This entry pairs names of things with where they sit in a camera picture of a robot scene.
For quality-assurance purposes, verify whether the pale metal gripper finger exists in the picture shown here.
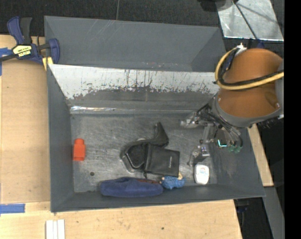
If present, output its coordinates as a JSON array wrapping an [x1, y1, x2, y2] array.
[[179, 112, 200, 129], [189, 144, 211, 167]]

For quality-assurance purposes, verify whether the white small box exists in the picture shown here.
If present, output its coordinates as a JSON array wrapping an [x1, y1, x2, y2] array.
[[193, 163, 211, 185]]

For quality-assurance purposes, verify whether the blue fuzzy toy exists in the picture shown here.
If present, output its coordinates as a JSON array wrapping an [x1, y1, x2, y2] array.
[[161, 175, 187, 190]]

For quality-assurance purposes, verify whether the red-brown flat thing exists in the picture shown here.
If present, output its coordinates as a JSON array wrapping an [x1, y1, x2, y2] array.
[[137, 178, 162, 184]]

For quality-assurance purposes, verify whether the dark blue cloth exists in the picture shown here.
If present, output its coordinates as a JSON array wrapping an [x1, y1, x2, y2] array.
[[99, 176, 164, 198]]

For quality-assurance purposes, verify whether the grey metal bin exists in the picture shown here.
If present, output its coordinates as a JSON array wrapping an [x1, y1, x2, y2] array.
[[43, 15, 267, 213]]

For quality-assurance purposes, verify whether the red-orange small block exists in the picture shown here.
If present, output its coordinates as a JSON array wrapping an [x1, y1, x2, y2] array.
[[72, 138, 87, 162]]

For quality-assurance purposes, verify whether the pale wood flat board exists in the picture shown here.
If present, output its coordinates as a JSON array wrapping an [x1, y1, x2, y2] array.
[[0, 58, 52, 205]]

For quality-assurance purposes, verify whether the black pouch with strap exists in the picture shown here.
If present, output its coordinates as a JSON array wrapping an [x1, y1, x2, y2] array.
[[119, 121, 181, 178]]

